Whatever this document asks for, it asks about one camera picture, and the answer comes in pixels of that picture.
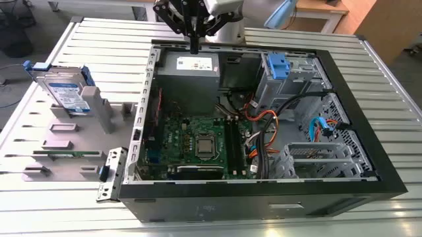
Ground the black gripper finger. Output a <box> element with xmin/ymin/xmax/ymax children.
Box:
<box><xmin>153</xmin><ymin>0</ymin><xmax>197</xmax><ymax>54</ymax></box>
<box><xmin>194</xmin><ymin>0</ymin><xmax>246</xmax><ymax>54</ymax></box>

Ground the hard disk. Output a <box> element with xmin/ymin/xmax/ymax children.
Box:
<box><xmin>22</xmin><ymin>62</ymin><xmax>98</xmax><ymax>118</ymax></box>

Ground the blue data wire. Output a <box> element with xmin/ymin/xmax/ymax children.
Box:
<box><xmin>310</xmin><ymin>116</ymin><xmax>332</xmax><ymax>144</ymax></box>

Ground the orange and black power wire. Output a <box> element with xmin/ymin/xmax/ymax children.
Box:
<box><xmin>318</xmin><ymin>119</ymin><xmax>352</xmax><ymax>138</ymax></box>

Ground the metal disk bay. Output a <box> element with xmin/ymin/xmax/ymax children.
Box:
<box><xmin>269</xmin><ymin>142</ymin><xmax>376</xmax><ymax>179</ymax></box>

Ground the blue plastic drive latch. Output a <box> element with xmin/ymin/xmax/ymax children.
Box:
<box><xmin>267</xmin><ymin>53</ymin><xmax>292</xmax><ymax>80</ymax></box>

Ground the grey power supply unit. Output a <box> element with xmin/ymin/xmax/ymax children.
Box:
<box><xmin>155</xmin><ymin>51</ymin><xmax>221</xmax><ymax>114</ymax></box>

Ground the wooden desk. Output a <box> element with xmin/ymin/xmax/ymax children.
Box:
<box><xmin>296</xmin><ymin>0</ymin><xmax>350</xmax><ymax>34</ymax></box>

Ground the metal optical drive cage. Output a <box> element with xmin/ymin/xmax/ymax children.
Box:
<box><xmin>255</xmin><ymin>51</ymin><xmax>333</xmax><ymax>107</ymax></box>

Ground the green motherboard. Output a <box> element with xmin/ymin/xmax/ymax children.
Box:
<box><xmin>138</xmin><ymin>115</ymin><xmax>255</xmax><ymax>180</ymax></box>

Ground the CPU socket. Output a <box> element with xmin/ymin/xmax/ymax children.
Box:
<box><xmin>193</xmin><ymin>133</ymin><xmax>221</xmax><ymax>158</ymax></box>

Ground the black mesh bin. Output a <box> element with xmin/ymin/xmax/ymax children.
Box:
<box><xmin>0</xmin><ymin>0</ymin><xmax>38</xmax><ymax>59</ymax></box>

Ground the silver CPU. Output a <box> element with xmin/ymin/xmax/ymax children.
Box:
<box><xmin>197</xmin><ymin>138</ymin><xmax>217</xmax><ymax>153</ymax></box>

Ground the black RAM slot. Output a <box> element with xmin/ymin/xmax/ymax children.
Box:
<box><xmin>226</xmin><ymin>116</ymin><xmax>237</xmax><ymax>174</ymax></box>
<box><xmin>234</xmin><ymin>116</ymin><xmax>247</xmax><ymax>174</ymax></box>

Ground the wooden cabinet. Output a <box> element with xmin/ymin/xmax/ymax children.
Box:
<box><xmin>334</xmin><ymin>0</ymin><xmax>422</xmax><ymax>66</ymax></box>

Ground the grey parts rack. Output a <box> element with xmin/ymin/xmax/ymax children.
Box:
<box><xmin>20</xmin><ymin>85</ymin><xmax>139</xmax><ymax>183</ymax></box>

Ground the black graphics card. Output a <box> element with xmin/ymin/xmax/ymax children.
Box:
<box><xmin>166</xmin><ymin>164</ymin><xmax>225</xmax><ymax>180</ymax></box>

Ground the black chair caster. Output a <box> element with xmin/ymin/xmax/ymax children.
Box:
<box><xmin>404</xmin><ymin>41</ymin><xmax>422</xmax><ymax>57</ymax></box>

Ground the green RAM stick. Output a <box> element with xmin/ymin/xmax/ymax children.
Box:
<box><xmin>32</xmin><ymin>150</ymin><xmax>102</xmax><ymax>158</ymax></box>

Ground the black PC case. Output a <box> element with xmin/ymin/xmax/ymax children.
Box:
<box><xmin>118</xmin><ymin>39</ymin><xmax>410</xmax><ymax>223</ymax></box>

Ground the white metal desk frame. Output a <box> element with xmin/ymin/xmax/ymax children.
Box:
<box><xmin>48</xmin><ymin>0</ymin><xmax>157</xmax><ymax>23</ymax></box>

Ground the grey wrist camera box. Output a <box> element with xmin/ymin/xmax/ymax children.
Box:
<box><xmin>203</xmin><ymin>0</ymin><xmax>245</xmax><ymax>15</ymax></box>

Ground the thin red wire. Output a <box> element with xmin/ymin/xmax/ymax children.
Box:
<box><xmin>149</xmin><ymin>87</ymin><xmax>165</xmax><ymax>141</ymax></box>

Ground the orange wire bundle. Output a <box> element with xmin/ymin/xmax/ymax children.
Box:
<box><xmin>245</xmin><ymin>92</ymin><xmax>281</xmax><ymax>160</ymax></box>

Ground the thick black case cable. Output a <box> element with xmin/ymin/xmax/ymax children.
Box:
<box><xmin>257</xmin><ymin>91</ymin><xmax>334</xmax><ymax>179</ymax></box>

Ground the metal expansion slot bracket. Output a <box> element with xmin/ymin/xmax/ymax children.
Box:
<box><xmin>95</xmin><ymin>147</ymin><xmax>130</xmax><ymax>203</ymax></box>

